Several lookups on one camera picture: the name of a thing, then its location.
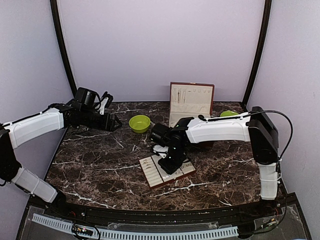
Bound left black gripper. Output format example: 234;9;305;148
80;108;123;132

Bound gold necklaces in lid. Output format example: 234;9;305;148
174;87;187;105

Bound right black frame post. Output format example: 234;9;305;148
241;0;272;109

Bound small circuit board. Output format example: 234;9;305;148
71;224;93;236

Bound green plate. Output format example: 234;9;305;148
220;110;239;117

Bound red jewelry box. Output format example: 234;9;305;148
168;82;215;127

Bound white slotted cable duct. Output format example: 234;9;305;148
31;213;239;240

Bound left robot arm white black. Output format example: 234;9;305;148
0;87;122;218

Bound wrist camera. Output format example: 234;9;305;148
74;86;115;116
150;123;172;159

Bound red jewelry tray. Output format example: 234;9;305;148
139;155;196;189

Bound green bowl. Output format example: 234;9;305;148
129;115;151;134

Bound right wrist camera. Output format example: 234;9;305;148
150;123;172;159

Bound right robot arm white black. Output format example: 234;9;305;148
150;106;283;217

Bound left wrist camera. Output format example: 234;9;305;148
74;86;115;116

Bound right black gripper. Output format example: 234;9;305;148
157;145;187;175

